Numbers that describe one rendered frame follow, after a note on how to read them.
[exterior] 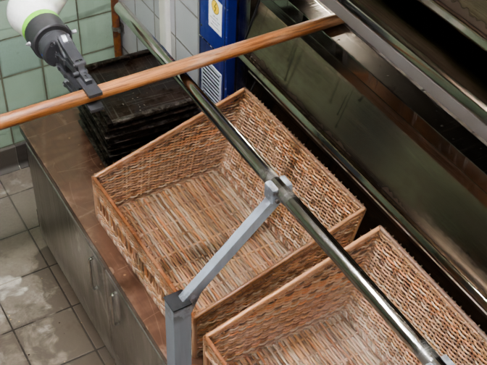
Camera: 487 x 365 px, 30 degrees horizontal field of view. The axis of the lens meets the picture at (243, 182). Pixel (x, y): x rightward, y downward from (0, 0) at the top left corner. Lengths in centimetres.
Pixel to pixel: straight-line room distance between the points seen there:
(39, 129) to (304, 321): 106
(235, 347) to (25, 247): 132
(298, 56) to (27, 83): 136
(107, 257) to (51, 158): 44
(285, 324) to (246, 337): 11
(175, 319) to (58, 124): 115
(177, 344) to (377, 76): 71
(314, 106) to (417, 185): 38
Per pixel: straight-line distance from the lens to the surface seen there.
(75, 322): 299
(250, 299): 210
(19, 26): 210
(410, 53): 161
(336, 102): 215
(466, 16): 167
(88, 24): 332
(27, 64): 331
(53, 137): 274
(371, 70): 200
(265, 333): 212
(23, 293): 309
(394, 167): 202
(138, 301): 227
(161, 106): 249
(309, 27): 207
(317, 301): 215
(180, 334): 184
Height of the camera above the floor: 233
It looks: 43 degrees down
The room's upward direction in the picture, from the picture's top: 3 degrees clockwise
